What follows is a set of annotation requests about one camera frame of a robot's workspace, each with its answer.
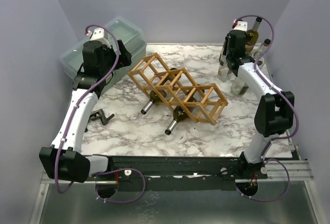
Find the wooden wine rack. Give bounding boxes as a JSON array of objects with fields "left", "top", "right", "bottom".
[{"left": 128, "top": 53, "right": 228, "bottom": 125}]

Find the green wine bottle white label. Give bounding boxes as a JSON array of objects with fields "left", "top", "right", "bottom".
[{"left": 165, "top": 90, "right": 202, "bottom": 135}]

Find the dark green wine bottle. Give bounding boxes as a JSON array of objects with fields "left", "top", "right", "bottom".
[{"left": 219, "top": 35, "right": 228, "bottom": 66}]

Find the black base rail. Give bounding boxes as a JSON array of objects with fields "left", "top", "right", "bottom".
[{"left": 95, "top": 156, "right": 267, "bottom": 191}]

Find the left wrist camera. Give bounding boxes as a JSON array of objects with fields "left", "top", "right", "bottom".
[{"left": 85, "top": 28, "right": 112, "bottom": 48}]

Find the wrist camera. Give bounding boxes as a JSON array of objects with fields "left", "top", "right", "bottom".
[
  {"left": 85, "top": 28, "right": 112, "bottom": 48},
  {"left": 232, "top": 20, "right": 248, "bottom": 31}
]

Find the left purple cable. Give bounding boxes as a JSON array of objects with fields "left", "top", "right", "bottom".
[{"left": 55, "top": 24, "right": 146, "bottom": 204}]

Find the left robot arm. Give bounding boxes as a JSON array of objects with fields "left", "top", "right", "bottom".
[{"left": 39, "top": 40, "right": 131, "bottom": 183}]

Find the clear square liquor bottle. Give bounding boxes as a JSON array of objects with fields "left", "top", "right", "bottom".
[{"left": 218, "top": 61, "right": 232, "bottom": 82}]

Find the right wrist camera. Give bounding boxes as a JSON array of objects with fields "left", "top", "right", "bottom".
[{"left": 232, "top": 20, "right": 248, "bottom": 31}]

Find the clear bottle black cap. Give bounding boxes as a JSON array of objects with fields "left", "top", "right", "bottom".
[{"left": 252, "top": 39, "right": 271, "bottom": 69}]

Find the tall clear glass bottle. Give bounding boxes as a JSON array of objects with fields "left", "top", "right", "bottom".
[{"left": 230, "top": 77, "right": 249, "bottom": 96}]

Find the black corkscrew tool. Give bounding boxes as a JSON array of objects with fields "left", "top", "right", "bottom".
[{"left": 88, "top": 109, "right": 115, "bottom": 126}]

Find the translucent green storage box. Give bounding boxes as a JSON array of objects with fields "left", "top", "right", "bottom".
[{"left": 59, "top": 16, "right": 146, "bottom": 93}]

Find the green wine bottle brown label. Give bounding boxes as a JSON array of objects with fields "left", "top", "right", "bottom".
[{"left": 141, "top": 76, "right": 175, "bottom": 115}]

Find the green bottle silver capsule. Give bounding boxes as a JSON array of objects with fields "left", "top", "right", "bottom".
[{"left": 245, "top": 16, "right": 262, "bottom": 55}]

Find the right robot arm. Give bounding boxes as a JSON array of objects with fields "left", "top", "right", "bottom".
[{"left": 224, "top": 29, "right": 294, "bottom": 179}]

